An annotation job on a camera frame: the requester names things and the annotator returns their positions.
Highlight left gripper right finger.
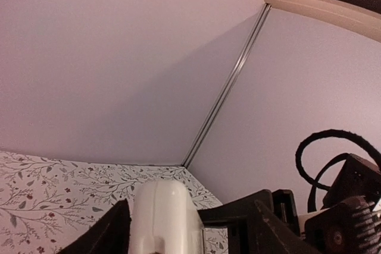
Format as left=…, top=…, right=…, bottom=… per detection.
left=198, top=190, right=318, bottom=253

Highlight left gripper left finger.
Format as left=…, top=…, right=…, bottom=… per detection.
left=61, top=200, right=132, bottom=254

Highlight white remote control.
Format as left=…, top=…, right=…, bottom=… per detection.
left=129, top=180, right=205, bottom=254

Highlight floral patterned table mat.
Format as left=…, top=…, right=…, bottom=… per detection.
left=1, top=151, right=220, bottom=253

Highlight right aluminium frame post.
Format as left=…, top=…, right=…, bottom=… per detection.
left=181, top=3, right=271, bottom=169

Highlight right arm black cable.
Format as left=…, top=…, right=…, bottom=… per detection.
left=295, top=128, right=381, bottom=215

